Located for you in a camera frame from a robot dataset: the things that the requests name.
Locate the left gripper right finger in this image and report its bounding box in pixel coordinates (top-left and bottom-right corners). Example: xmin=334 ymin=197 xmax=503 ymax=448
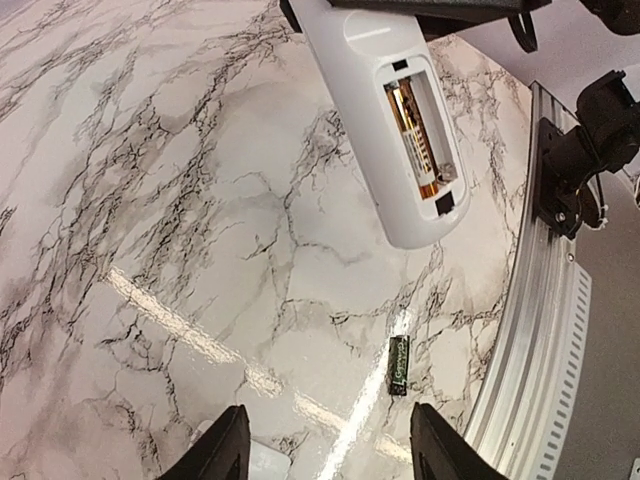
xmin=410 ymin=403 xmax=507 ymax=480

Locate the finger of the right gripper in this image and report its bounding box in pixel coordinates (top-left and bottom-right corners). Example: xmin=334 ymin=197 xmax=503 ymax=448
xmin=329 ymin=0 xmax=550 ymax=25

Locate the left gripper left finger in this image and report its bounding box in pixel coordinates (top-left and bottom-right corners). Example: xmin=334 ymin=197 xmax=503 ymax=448
xmin=159 ymin=405 xmax=250 ymax=480

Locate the white battery cover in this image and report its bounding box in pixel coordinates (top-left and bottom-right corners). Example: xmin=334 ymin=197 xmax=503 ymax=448
xmin=190 ymin=421 xmax=291 ymax=479

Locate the white remote control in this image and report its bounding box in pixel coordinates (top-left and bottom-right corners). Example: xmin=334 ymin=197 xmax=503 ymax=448
xmin=280 ymin=1 xmax=470 ymax=249

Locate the black green AAA battery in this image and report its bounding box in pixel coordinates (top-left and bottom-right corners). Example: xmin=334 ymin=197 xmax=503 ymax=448
xmin=388 ymin=335 xmax=410 ymax=396

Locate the gold AAA battery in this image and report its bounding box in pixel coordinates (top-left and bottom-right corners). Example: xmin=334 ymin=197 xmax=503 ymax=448
xmin=384 ymin=77 xmax=439 ymax=200

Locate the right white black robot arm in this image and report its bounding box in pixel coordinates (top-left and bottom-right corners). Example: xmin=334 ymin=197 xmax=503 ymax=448
xmin=331 ymin=1 xmax=639 ymax=197

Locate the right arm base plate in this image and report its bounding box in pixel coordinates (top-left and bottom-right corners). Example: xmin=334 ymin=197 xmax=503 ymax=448
xmin=533 ymin=117 xmax=598 ymax=240

